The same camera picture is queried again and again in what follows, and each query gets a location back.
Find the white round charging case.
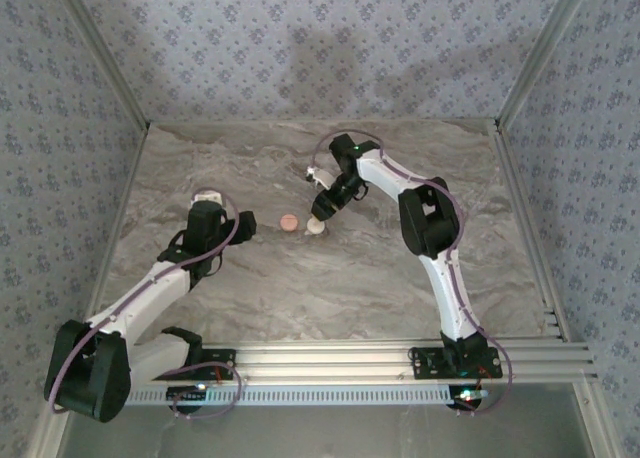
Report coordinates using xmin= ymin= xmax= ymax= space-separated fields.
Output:
xmin=304 ymin=215 xmax=330 ymax=238

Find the aluminium frame post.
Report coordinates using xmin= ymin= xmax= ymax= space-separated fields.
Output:
xmin=494 ymin=0 xmax=599 ymax=129
xmin=49 ymin=0 xmax=152 ymax=129

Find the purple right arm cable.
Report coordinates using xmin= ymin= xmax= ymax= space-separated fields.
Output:
xmin=310 ymin=129 xmax=486 ymax=339

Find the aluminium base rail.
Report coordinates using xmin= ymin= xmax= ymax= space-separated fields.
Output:
xmin=149 ymin=338 xmax=600 ymax=385

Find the control board with green light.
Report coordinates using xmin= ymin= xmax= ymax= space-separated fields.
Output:
xmin=448 ymin=385 xmax=490 ymax=412
xmin=166 ymin=385 xmax=210 ymax=414

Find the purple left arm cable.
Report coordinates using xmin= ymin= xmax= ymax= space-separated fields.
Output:
xmin=48 ymin=192 xmax=239 ymax=414

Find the grey metal sheet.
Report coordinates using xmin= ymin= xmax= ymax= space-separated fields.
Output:
xmin=54 ymin=382 xmax=599 ymax=458

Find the white slotted cable duct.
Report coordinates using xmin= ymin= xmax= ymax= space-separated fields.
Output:
xmin=124 ymin=383 xmax=464 ymax=408

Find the grey plain side rail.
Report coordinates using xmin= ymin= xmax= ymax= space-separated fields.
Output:
xmin=27 ymin=121 xmax=152 ymax=458

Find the aluminium grooved side rail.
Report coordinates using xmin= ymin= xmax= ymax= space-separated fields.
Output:
xmin=492 ymin=120 xmax=571 ymax=342

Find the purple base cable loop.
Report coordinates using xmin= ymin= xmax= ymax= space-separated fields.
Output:
xmin=172 ymin=366 xmax=245 ymax=422
xmin=452 ymin=340 xmax=514 ymax=419

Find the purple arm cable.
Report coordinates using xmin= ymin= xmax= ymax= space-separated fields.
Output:
xmin=48 ymin=192 xmax=239 ymax=414
xmin=310 ymin=129 xmax=486 ymax=339

